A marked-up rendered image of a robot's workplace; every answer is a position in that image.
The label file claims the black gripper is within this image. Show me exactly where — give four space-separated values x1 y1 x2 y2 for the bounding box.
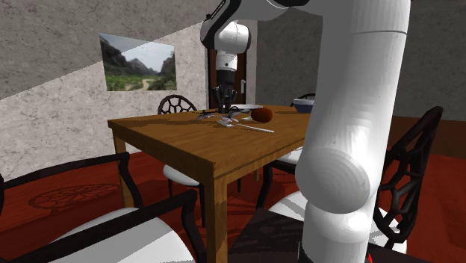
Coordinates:
212 69 238 114

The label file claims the grey purple knife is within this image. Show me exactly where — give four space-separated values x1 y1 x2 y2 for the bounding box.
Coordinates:
217 111 253 123

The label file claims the dark brown door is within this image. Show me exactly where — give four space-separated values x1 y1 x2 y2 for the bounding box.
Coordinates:
207 49 248 110

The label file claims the white plate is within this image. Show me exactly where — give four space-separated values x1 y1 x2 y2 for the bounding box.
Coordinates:
228 104 264 111

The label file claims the grey purple spoon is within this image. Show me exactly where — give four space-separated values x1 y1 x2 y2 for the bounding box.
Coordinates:
193 111 220 123

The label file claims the white fork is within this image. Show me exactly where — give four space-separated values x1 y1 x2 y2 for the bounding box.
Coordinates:
217 120 276 134

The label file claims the reddish brown round fruit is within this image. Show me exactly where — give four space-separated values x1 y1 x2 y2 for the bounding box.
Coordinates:
250 107 274 123

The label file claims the black lattice chair white seat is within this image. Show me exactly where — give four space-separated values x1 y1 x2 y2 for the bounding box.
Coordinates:
0 152 209 263
157 94 207 229
268 105 444 255

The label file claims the wooden dining table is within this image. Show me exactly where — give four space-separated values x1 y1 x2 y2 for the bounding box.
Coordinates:
108 105 318 263

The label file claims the blue bowl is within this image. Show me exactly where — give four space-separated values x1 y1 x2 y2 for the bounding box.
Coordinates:
293 98 315 114

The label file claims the dark robot stand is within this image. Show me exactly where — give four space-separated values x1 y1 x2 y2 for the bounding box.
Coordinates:
227 207 432 263

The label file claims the landscape wall picture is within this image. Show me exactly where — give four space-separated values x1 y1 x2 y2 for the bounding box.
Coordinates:
99 32 178 93

